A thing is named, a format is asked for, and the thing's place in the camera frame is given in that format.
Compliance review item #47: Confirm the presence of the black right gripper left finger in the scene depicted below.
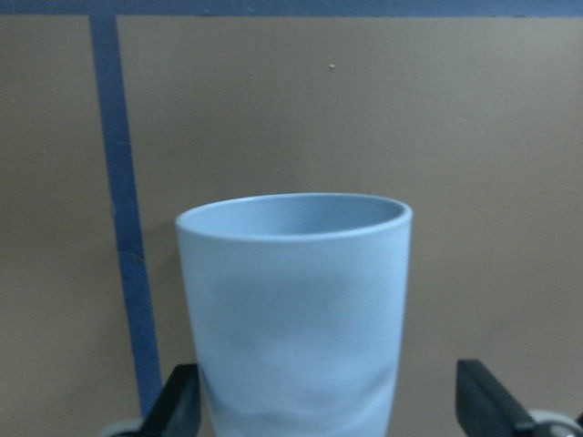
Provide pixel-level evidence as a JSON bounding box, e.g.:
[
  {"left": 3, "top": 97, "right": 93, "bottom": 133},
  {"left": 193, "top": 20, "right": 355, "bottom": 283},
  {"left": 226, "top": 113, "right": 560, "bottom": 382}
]
[{"left": 102, "top": 363, "right": 202, "bottom": 437}]

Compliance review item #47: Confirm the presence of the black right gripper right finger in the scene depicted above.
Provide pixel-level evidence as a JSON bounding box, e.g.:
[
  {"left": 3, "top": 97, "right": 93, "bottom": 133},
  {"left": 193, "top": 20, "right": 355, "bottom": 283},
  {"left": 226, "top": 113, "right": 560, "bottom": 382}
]
[{"left": 455, "top": 359, "right": 583, "bottom": 437}]

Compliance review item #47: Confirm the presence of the light blue plastic cup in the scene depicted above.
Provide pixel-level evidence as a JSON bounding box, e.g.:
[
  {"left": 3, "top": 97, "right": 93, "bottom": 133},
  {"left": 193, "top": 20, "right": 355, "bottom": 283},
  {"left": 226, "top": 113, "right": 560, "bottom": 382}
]
[{"left": 176, "top": 193, "right": 413, "bottom": 436}]

